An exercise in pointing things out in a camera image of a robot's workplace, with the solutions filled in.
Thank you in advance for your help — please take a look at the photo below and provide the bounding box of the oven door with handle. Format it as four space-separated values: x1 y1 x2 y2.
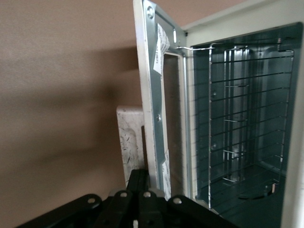
116 0 198 202

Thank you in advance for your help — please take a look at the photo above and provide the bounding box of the wire oven rack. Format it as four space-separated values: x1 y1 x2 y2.
177 42 295 210

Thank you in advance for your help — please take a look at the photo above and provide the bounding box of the white toaster oven body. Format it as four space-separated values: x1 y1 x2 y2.
182 0 304 228

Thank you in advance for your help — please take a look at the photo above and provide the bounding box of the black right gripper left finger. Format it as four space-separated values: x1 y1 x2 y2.
19 169 141 228

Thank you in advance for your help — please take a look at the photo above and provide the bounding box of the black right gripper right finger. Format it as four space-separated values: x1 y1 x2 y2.
139 169 238 228

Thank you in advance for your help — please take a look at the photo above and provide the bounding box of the white door sticker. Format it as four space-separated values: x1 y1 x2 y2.
153 23 171 75
161 149 172 200

